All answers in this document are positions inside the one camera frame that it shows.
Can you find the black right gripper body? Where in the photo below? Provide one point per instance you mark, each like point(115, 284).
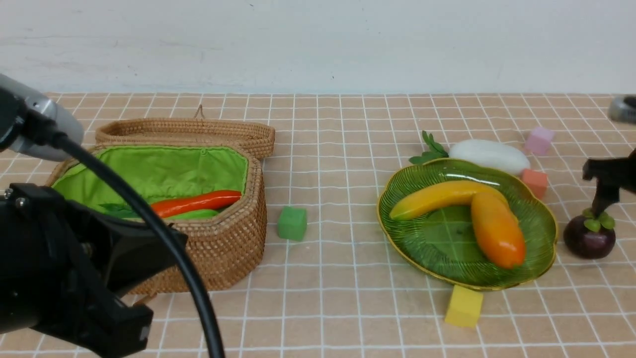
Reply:
point(612, 173)

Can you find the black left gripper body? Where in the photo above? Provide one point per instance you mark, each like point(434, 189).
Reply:
point(65, 268)

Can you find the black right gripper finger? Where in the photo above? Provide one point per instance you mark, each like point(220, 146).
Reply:
point(606, 195)

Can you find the purple toy mangosteen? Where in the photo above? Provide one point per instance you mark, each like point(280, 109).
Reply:
point(589, 236)

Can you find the orange toy mango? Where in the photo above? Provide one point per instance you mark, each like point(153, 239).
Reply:
point(497, 231)

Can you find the orange toy carrot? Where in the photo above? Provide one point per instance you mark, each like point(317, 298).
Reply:
point(217, 200)

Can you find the white toy radish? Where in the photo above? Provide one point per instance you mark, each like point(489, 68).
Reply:
point(490, 154)

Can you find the yellow toy banana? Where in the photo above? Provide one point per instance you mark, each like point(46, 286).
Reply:
point(441, 195)

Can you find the green toy bitter gourd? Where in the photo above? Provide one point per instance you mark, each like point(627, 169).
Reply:
point(200, 214)

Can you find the orange foam cube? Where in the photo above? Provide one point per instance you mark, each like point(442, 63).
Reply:
point(536, 181)

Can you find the pink foam cube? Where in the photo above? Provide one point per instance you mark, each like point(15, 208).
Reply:
point(539, 141)

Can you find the woven wicker basket green lining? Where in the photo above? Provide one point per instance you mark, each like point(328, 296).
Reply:
point(225, 248)

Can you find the green glass leaf plate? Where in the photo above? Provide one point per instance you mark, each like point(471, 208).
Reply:
point(442, 243)

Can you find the yellow foam cube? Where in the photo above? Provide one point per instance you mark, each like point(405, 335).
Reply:
point(464, 307)

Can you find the green foam cube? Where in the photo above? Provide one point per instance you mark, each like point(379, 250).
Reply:
point(292, 223)

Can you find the woven wicker basket lid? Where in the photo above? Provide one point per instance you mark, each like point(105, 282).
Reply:
point(256, 139)

